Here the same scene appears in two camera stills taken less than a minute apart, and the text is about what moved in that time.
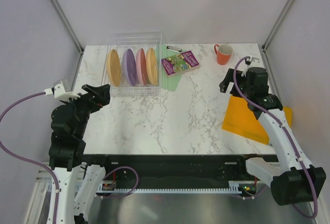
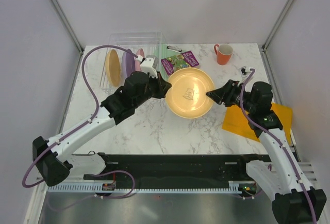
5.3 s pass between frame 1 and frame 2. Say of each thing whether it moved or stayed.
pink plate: stayed
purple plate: stayed
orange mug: stayed
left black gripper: moved
